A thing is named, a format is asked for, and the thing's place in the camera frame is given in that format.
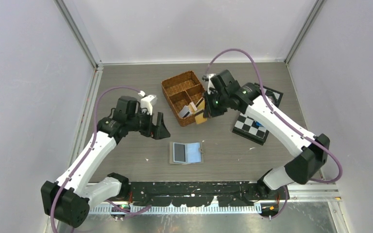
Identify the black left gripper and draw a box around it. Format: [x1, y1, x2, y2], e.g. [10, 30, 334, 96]
[127, 108, 170, 140]

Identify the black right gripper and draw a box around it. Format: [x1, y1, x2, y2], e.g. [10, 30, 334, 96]
[202, 90, 229, 119]

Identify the black credit card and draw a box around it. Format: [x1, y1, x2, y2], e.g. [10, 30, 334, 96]
[173, 143, 187, 163]

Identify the taupe leather card holder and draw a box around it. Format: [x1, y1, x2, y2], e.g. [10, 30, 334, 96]
[169, 142, 204, 165]

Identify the gold credit card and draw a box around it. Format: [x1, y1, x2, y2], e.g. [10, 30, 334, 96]
[194, 109, 207, 124]

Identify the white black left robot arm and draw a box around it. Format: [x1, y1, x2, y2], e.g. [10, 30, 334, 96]
[41, 93, 170, 228]

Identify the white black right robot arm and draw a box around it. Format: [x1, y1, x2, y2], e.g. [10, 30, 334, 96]
[202, 70, 330, 199]

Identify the grey card stack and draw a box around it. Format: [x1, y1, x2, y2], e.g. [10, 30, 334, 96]
[195, 98, 205, 112]

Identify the striped grey card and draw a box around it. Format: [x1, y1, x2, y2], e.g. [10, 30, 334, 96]
[178, 106, 191, 118]

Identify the black white checkerboard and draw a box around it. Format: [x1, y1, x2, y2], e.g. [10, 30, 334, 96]
[231, 85, 284, 146]

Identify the woven brown compartment basket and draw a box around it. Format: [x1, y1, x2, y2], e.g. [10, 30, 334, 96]
[161, 70, 205, 127]

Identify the orange blue toy block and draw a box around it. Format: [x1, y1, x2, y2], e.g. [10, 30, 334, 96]
[254, 120, 263, 127]

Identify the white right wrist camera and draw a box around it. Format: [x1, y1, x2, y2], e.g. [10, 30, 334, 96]
[202, 73, 216, 95]

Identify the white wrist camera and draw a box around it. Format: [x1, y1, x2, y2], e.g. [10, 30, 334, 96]
[202, 73, 216, 95]
[138, 91, 158, 116]

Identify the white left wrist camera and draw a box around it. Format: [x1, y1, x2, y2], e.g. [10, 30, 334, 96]
[138, 91, 158, 116]

